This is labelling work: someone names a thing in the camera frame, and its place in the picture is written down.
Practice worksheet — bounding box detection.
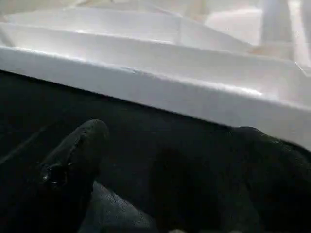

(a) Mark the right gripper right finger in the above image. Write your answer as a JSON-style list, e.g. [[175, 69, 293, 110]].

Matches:
[[227, 125, 311, 233]]

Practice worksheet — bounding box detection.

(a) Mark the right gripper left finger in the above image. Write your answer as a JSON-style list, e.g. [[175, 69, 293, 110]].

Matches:
[[0, 118, 110, 233]]

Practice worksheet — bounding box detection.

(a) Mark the white plastic table top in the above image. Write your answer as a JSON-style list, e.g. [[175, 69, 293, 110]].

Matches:
[[0, 0, 311, 150]]

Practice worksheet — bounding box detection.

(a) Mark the black table mat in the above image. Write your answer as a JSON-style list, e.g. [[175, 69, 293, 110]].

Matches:
[[0, 69, 311, 233]]

